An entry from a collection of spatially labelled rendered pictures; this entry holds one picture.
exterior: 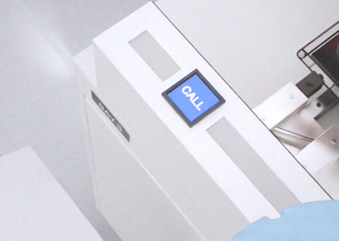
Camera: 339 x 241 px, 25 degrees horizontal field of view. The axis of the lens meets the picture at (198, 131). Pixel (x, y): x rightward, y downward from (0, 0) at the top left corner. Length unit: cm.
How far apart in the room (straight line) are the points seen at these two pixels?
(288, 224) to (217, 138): 52
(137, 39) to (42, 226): 27
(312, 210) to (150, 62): 57
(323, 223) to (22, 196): 69
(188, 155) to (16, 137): 109
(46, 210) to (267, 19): 43
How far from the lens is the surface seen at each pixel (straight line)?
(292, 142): 100
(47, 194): 102
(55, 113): 196
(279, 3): 116
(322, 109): 106
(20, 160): 104
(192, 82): 92
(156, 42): 95
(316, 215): 39
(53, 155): 192
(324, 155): 97
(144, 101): 91
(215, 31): 112
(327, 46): 105
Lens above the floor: 179
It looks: 67 degrees down
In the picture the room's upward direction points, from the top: 12 degrees clockwise
